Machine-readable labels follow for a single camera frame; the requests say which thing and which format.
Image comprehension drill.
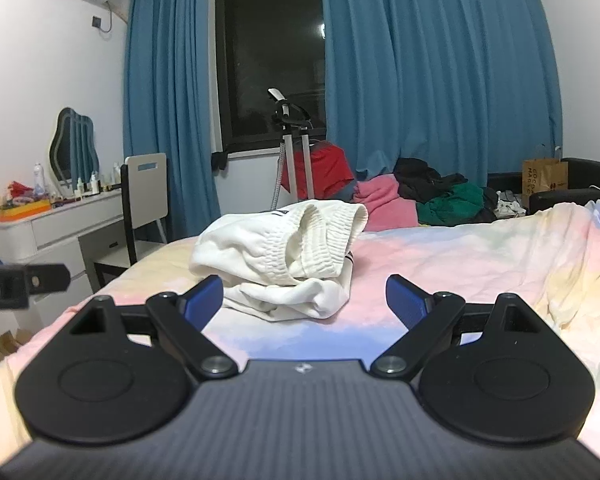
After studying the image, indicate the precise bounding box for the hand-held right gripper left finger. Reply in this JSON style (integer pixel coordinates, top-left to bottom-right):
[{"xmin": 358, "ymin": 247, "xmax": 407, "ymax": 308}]
[{"xmin": 69, "ymin": 275, "xmax": 239, "ymax": 380}]

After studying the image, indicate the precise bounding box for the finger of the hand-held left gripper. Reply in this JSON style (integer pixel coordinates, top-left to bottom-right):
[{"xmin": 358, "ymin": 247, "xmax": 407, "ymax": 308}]
[{"xmin": 26, "ymin": 263, "xmax": 72, "ymax": 293}]

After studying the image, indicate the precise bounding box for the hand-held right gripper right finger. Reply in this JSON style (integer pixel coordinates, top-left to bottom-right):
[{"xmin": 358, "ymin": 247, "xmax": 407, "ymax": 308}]
[{"xmin": 370, "ymin": 274, "xmax": 546, "ymax": 380}]

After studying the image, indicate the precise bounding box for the white dressing table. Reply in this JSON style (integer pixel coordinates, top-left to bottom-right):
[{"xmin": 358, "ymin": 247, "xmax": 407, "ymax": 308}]
[{"xmin": 0, "ymin": 187, "xmax": 126, "ymax": 326}]

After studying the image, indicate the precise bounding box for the cardboard box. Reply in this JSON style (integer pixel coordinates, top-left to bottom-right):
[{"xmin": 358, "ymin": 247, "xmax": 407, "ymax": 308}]
[{"xmin": 0, "ymin": 329, "xmax": 36, "ymax": 366}]

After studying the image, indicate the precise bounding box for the orange box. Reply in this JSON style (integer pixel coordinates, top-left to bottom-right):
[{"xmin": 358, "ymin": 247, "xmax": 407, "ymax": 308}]
[{"xmin": 0, "ymin": 199, "xmax": 52, "ymax": 222}]

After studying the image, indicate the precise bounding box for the pastel tie-dye white sweatshirt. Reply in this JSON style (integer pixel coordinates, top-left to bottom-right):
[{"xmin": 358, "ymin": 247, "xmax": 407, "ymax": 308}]
[{"xmin": 0, "ymin": 200, "xmax": 600, "ymax": 461}]

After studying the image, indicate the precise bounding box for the pink cloth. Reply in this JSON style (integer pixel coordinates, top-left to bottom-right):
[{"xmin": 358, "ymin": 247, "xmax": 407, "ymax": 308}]
[{"xmin": 352, "ymin": 174, "xmax": 421, "ymax": 233}]

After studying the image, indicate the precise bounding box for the green cloth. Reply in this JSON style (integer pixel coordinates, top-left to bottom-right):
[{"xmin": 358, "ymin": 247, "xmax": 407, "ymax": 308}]
[{"xmin": 416, "ymin": 182, "xmax": 486, "ymax": 226}]

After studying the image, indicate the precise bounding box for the black cloth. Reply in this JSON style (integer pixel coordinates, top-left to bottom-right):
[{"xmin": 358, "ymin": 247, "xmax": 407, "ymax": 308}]
[{"xmin": 394, "ymin": 157, "xmax": 468, "ymax": 204}]

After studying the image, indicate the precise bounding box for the blue grey cloth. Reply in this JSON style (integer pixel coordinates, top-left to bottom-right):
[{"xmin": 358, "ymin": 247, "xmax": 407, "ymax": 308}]
[{"xmin": 325, "ymin": 180, "xmax": 362, "ymax": 202}]

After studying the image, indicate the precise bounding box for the wavy black vanity mirror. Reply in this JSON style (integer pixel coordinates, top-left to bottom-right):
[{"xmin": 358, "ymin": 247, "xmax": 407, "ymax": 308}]
[{"xmin": 49, "ymin": 107, "xmax": 101, "ymax": 183}]

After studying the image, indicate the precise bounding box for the white patterned cloth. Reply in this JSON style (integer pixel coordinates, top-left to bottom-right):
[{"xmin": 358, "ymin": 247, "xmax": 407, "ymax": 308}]
[{"xmin": 496, "ymin": 190, "xmax": 526, "ymax": 218}]

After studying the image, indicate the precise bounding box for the red cloth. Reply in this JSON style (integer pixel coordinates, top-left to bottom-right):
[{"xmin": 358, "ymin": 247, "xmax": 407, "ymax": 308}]
[{"xmin": 280, "ymin": 142, "xmax": 356, "ymax": 200}]

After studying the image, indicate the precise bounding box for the brown cardboard tag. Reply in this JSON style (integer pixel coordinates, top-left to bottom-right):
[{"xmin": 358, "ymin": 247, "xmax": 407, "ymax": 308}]
[{"xmin": 522, "ymin": 144, "xmax": 570, "ymax": 196}]

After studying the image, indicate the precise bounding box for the black bin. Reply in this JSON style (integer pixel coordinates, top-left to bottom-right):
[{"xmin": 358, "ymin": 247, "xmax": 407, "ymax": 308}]
[{"xmin": 487, "ymin": 157, "xmax": 600, "ymax": 217}]

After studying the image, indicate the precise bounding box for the blue curtain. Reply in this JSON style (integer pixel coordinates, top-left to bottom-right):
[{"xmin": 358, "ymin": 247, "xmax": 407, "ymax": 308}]
[
  {"xmin": 122, "ymin": 0, "xmax": 226, "ymax": 261},
  {"xmin": 316, "ymin": 0, "xmax": 565, "ymax": 183}
]

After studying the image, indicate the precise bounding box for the dark window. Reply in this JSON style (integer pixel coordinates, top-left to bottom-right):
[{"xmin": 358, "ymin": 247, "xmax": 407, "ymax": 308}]
[{"xmin": 207, "ymin": 0, "xmax": 328, "ymax": 156}]

